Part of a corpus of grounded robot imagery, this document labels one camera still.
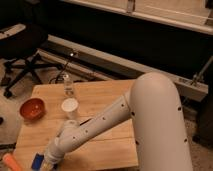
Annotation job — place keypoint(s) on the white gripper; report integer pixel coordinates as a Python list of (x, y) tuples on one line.
[(44, 164)]

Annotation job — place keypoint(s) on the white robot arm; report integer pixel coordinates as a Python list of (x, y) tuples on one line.
[(154, 107)]

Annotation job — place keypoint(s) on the orange marker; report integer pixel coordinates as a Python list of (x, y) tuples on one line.
[(11, 162)]

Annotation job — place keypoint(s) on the orange bowl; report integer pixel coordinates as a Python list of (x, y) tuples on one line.
[(32, 109)]

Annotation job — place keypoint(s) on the black rectangular bars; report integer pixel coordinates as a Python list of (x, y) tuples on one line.
[(85, 121)]

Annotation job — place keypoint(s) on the white paper cup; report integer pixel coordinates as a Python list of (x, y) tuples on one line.
[(70, 106)]

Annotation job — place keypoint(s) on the clear plastic bottle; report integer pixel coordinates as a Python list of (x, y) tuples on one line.
[(68, 85)]

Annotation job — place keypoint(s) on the black office chair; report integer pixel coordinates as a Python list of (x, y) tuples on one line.
[(18, 45)]

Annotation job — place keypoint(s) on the metal rail beam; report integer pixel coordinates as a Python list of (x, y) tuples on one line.
[(109, 66)]

